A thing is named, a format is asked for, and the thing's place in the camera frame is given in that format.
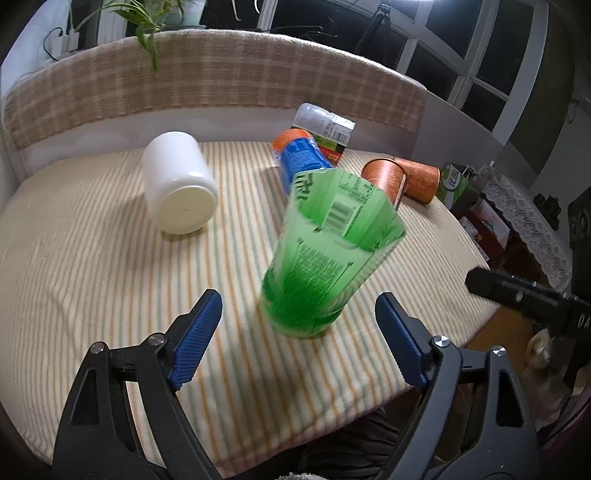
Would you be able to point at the white lace cloth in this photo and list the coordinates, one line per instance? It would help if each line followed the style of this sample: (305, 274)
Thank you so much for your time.
(526, 217)

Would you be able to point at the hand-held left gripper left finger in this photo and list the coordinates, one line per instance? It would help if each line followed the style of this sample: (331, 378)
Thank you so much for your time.
(196, 341)

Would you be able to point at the striped beige blanket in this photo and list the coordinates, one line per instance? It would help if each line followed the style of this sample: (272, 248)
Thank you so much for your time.
(115, 277)

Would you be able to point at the green plastic cup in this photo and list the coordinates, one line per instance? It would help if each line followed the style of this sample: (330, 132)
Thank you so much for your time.
(314, 277)

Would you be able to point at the beige fuzzy object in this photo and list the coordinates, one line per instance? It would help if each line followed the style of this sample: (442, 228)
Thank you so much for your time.
(542, 364)

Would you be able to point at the white plastic jar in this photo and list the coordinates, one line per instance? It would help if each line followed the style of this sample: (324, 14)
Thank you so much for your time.
(178, 184)

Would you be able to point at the plaid beige cloth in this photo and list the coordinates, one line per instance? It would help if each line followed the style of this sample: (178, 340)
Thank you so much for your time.
(231, 78)

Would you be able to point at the black tripod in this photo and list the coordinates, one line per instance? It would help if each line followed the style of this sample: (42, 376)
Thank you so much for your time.
(379, 11)

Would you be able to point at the orange patterned cup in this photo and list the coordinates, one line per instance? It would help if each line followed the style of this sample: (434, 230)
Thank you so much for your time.
(383, 182)
(422, 180)

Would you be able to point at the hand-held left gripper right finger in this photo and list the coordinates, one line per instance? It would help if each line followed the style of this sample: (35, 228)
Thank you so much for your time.
(401, 344)

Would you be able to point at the green carton box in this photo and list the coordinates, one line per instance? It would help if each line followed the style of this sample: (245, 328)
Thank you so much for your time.
(452, 184)

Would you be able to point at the white window frame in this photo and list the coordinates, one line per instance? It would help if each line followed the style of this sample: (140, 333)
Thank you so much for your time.
(264, 16)

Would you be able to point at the black speaker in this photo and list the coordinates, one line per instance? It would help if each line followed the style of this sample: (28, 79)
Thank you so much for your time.
(579, 221)

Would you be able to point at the white power strip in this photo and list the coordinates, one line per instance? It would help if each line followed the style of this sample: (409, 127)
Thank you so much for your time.
(71, 41)

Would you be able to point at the green potted plant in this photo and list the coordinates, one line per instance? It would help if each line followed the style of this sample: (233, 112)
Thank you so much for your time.
(150, 46)

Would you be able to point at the small dark figurine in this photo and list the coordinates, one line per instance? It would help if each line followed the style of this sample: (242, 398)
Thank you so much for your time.
(547, 207)

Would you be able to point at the blue bottle with orange cap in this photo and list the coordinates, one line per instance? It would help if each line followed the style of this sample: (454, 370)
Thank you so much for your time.
(300, 157)

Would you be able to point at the red cardboard box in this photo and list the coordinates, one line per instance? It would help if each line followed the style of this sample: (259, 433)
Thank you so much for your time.
(489, 226)

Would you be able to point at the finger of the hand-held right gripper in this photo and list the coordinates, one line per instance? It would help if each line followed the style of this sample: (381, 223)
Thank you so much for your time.
(503, 288)

